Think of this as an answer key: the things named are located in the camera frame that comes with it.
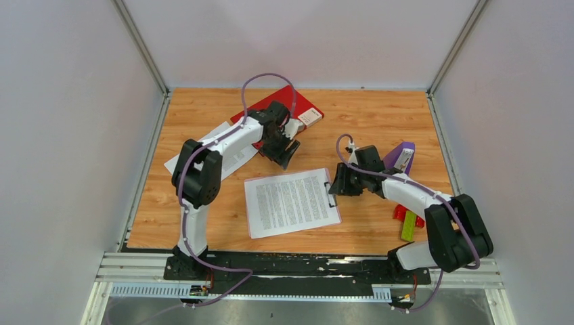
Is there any purple stapler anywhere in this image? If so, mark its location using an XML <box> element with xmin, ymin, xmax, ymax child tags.
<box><xmin>382</xmin><ymin>142</ymin><xmax>416</xmax><ymax>175</ymax></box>

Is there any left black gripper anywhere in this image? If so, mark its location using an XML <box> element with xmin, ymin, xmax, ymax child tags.
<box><xmin>260</xmin><ymin>129</ymin><xmax>301</xmax><ymax>171</ymax></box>

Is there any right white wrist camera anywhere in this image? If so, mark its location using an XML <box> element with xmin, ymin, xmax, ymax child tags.
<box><xmin>345</xmin><ymin>142</ymin><xmax>358</xmax><ymax>165</ymax></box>

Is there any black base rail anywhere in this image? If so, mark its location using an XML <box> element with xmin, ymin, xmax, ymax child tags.
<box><xmin>96</xmin><ymin>249</ymin><xmax>503</xmax><ymax>302</ymax></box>

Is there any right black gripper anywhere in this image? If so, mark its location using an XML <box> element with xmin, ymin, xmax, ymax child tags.
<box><xmin>328</xmin><ymin>163</ymin><xmax>367</xmax><ymax>196</ymax></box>

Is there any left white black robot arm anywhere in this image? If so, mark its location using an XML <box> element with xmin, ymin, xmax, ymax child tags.
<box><xmin>164</xmin><ymin>101</ymin><xmax>305</xmax><ymax>280</ymax></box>

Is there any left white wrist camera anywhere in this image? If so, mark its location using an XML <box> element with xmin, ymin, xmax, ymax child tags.
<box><xmin>283</xmin><ymin>118</ymin><xmax>305</xmax><ymax>139</ymax></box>

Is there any red folder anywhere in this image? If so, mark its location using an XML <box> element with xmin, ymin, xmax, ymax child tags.
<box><xmin>224</xmin><ymin>85</ymin><xmax>324</xmax><ymax>146</ymax></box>

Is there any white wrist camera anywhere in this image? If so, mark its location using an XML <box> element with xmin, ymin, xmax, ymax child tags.
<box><xmin>345</xmin><ymin>142</ymin><xmax>358</xmax><ymax>165</ymax></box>
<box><xmin>283</xmin><ymin>118</ymin><xmax>305</xmax><ymax>139</ymax></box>

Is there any right aluminium corner post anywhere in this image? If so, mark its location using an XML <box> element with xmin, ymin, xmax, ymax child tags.
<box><xmin>426</xmin><ymin>0</ymin><xmax>490</xmax><ymax>97</ymax></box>

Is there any aluminium corner post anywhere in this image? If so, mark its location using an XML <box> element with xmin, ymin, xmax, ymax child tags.
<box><xmin>426</xmin><ymin>0</ymin><xmax>490</xmax><ymax>97</ymax></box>
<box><xmin>111</xmin><ymin>0</ymin><xmax>170</xmax><ymax>97</ymax></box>

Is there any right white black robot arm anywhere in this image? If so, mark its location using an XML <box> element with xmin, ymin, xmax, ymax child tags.
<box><xmin>329</xmin><ymin>143</ymin><xmax>493</xmax><ymax>283</ymax></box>

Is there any pink clipboard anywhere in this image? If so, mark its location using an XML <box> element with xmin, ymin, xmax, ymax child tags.
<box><xmin>244</xmin><ymin>168</ymin><xmax>343</xmax><ymax>240</ymax></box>

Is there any left aluminium corner post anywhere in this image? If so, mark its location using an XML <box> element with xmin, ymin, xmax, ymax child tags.
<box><xmin>111</xmin><ymin>0</ymin><xmax>170</xmax><ymax>97</ymax></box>

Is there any green toy block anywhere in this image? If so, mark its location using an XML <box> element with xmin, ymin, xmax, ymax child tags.
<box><xmin>400</xmin><ymin>211</ymin><xmax>417</xmax><ymax>242</ymax></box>

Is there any red toy block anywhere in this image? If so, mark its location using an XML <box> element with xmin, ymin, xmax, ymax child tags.
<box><xmin>393</xmin><ymin>204</ymin><xmax>425</xmax><ymax>228</ymax></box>

